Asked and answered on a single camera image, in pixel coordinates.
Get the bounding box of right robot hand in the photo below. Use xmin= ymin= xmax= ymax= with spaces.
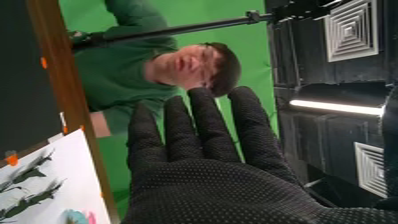
xmin=120 ymin=85 xmax=398 ymax=224

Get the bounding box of black stand pole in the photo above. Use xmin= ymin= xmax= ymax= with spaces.
xmin=68 ymin=0 xmax=356 ymax=52

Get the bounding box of dark mat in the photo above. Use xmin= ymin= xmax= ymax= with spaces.
xmin=0 ymin=0 xmax=63 ymax=162

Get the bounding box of pink flower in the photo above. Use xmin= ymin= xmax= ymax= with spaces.
xmin=84 ymin=210 xmax=99 ymax=224

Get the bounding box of green sprig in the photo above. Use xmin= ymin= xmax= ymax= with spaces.
xmin=0 ymin=179 xmax=65 ymax=220
xmin=0 ymin=149 xmax=56 ymax=195

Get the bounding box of person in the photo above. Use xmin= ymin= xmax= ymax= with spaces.
xmin=68 ymin=0 xmax=243 ymax=139

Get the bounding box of light blue flower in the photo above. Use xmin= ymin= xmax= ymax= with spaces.
xmin=61 ymin=209 xmax=88 ymax=224

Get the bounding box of white sheet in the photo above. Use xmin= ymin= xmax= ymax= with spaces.
xmin=0 ymin=129 xmax=113 ymax=224

